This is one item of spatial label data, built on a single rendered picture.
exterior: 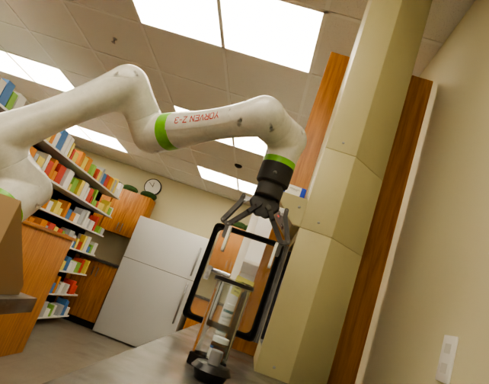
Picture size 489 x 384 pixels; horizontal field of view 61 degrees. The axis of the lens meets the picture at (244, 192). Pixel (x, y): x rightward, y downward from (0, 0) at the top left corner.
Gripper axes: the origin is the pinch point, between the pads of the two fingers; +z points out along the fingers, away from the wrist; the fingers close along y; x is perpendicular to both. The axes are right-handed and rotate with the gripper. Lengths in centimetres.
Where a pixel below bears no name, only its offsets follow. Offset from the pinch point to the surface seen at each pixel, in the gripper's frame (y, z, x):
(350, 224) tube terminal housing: -28.9, -24.9, -31.2
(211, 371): -2.0, 27.1, 17.8
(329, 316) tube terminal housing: -31.1, 6.8, -33.0
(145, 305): 139, 70, -512
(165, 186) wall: 200, -120, -581
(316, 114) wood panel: -5, -76, -63
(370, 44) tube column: -16, -92, -26
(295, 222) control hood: -10.6, -18.2, -25.5
